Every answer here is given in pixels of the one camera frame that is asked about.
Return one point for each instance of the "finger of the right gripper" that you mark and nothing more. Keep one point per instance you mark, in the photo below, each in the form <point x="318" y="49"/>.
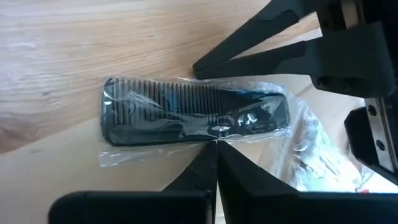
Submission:
<point x="264" y="62"/>
<point x="264" y="28"/>

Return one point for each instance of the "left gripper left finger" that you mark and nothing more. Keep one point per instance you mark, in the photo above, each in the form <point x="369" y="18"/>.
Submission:
<point x="202" y="174"/>

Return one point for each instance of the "bagged cotton swabs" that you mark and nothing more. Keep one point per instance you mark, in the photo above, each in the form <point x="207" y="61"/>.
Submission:
<point x="311" y="149"/>

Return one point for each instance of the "bagged black comb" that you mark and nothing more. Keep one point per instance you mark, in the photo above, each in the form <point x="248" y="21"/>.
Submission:
<point x="186" y="115"/>

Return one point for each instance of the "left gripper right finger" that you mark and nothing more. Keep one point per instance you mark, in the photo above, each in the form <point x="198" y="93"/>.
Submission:
<point x="239" y="183"/>

